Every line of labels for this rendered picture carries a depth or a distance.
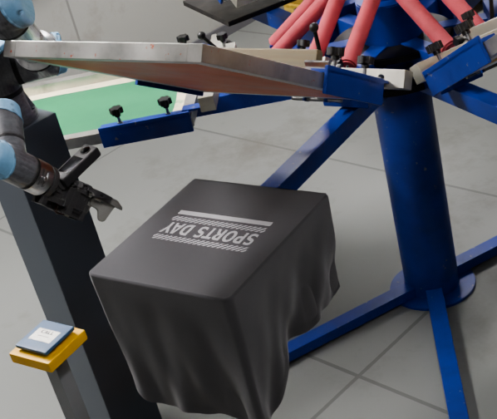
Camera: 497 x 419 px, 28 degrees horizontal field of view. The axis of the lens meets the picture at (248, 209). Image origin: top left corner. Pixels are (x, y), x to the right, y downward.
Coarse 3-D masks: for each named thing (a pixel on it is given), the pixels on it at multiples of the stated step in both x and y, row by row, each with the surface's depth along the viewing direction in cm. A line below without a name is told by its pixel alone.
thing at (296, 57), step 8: (224, 48) 273; (232, 48) 272; (240, 48) 270; (248, 48) 269; (256, 48) 268; (264, 48) 266; (272, 48) 265; (256, 56) 267; (264, 56) 266; (272, 56) 264; (280, 56) 263; (288, 56) 262; (296, 56) 260; (304, 56) 259; (312, 56) 257; (320, 56) 258; (288, 64) 261; (296, 64) 260; (304, 64) 259
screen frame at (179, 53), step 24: (24, 48) 232; (48, 48) 228; (72, 48) 224; (96, 48) 220; (120, 48) 216; (144, 48) 212; (168, 48) 209; (192, 48) 205; (216, 48) 207; (96, 72) 261; (240, 72) 220; (264, 72) 223; (288, 72) 231; (312, 72) 239; (312, 96) 277
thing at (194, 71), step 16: (128, 64) 226; (144, 64) 222; (160, 64) 218; (176, 64) 214; (192, 64) 210; (208, 80) 251; (224, 80) 246; (240, 80) 241; (256, 80) 237; (272, 80) 232; (320, 96) 274; (336, 96) 268
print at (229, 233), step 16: (176, 224) 269; (192, 224) 267; (208, 224) 265; (224, 224) 263; (240, 224) 261; (256, 224) 259; (176, 240) 261; (192, 240) 260; (208, 240) 258; (224, 240) 256; (240, 240) 254
